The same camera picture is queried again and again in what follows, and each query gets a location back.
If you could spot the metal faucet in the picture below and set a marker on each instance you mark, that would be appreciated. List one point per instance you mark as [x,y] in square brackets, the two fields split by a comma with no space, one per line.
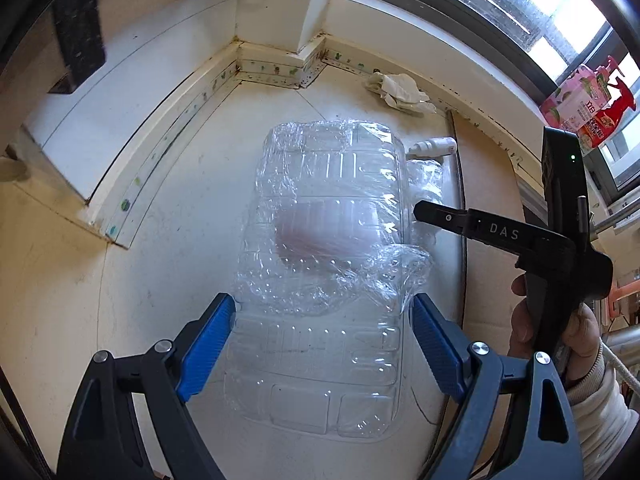
[620,217]

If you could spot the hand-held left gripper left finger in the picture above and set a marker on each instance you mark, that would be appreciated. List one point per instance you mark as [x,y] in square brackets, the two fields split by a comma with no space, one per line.
[210,345]

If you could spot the pink refill pouch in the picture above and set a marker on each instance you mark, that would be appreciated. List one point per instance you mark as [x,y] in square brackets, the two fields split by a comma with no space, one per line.
[575,100]

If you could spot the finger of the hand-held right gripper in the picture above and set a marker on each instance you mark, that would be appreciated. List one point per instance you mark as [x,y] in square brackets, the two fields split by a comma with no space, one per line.
[450,217]

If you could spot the person's right hand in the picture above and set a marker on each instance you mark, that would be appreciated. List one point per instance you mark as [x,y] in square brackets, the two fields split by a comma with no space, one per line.
[582,342]

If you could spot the clear plastic food tray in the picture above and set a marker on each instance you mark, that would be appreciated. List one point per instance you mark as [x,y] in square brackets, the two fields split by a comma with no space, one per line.
[310,360]

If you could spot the person's right forearm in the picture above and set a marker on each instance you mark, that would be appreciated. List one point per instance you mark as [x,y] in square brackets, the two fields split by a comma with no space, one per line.
[600,420]

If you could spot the red spray bottle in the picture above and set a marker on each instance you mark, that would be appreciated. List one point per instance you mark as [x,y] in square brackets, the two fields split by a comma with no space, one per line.
[607,115]

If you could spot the small white bottle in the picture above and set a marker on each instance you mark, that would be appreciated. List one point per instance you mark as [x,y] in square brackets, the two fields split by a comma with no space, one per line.
[432,146]

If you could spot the pink sink caddy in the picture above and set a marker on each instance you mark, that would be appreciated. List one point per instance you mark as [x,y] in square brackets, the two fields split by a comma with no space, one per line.
[619,300]

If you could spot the dark framed window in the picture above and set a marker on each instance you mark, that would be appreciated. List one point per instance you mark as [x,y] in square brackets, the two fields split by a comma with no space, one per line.
[500,20]

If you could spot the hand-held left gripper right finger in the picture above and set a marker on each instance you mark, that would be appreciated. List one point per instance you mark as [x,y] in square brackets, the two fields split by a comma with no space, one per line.
[435,345]

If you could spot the crumpled white tissue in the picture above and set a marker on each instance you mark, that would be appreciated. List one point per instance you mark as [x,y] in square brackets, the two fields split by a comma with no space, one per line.
[400,91]

